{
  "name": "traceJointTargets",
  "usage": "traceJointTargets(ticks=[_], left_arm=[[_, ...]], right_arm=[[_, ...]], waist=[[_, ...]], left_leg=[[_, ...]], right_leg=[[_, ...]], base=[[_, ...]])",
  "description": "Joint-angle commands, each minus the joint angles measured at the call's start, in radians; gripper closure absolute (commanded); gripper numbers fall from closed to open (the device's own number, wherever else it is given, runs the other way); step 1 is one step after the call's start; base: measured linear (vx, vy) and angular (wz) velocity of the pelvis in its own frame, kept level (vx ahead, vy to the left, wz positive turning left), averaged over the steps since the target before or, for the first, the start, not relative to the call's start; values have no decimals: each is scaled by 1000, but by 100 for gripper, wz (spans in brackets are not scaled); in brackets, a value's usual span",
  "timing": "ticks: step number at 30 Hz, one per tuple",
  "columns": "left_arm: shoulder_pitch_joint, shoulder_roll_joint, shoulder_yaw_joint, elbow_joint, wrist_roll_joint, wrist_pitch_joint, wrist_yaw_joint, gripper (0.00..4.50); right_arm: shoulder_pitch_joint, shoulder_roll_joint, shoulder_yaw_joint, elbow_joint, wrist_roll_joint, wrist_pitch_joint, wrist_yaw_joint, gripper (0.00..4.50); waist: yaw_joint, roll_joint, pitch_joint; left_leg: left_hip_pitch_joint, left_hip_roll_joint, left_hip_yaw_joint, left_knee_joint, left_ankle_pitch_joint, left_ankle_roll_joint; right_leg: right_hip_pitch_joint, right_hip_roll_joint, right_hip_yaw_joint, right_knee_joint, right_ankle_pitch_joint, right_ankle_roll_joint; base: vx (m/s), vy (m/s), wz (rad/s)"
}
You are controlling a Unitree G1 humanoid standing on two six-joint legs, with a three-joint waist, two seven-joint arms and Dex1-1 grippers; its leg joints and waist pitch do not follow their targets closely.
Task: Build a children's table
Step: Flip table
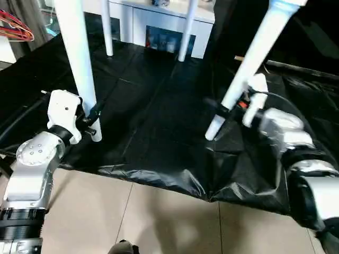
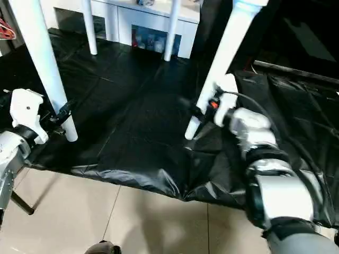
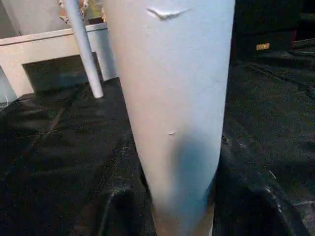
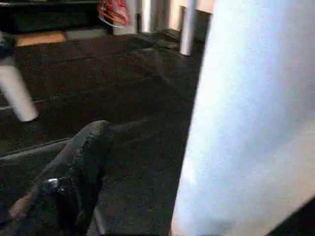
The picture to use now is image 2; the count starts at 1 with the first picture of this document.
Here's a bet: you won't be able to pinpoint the white plastic table leg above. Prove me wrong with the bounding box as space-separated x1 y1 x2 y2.
184 5 263 141
84 0 98 56
7 0 79 142
163 0 181 61

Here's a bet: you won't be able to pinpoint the black mat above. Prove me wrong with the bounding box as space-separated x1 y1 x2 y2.
0 26 339 228

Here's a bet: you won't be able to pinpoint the long black bar device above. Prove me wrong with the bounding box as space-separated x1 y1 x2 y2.
253 60 339 80

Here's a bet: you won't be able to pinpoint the red clothes hangers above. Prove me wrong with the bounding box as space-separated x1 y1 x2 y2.
0 17 17 40

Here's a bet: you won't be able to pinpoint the white glass-door cabinet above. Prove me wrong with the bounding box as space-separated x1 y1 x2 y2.
52 0 201 59

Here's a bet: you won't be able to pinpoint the black folding frame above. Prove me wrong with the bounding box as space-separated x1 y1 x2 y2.
10 169 59 215

